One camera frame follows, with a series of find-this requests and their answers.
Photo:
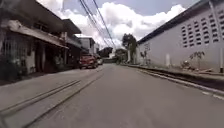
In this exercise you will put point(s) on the distant trees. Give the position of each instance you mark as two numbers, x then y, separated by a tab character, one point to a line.
111	53

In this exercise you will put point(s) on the red car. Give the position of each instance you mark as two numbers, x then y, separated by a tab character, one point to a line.
88	61

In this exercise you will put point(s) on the tall tree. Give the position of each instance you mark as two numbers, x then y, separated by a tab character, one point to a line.
129	43

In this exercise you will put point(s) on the distant pale building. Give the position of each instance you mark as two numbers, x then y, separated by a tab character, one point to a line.
88	45

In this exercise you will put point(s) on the grey asphalt road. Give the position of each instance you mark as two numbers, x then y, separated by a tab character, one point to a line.
133	100

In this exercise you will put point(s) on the concrete gutter strip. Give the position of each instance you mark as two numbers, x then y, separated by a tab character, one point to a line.
186	78

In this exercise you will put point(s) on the dark shopfront building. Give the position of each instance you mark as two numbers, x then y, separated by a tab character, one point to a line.
30	43

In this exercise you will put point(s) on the concrete side pavement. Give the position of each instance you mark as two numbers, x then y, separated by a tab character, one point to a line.
30	91

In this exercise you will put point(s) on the white wall with vent blocks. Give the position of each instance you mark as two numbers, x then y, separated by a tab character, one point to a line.
186	43

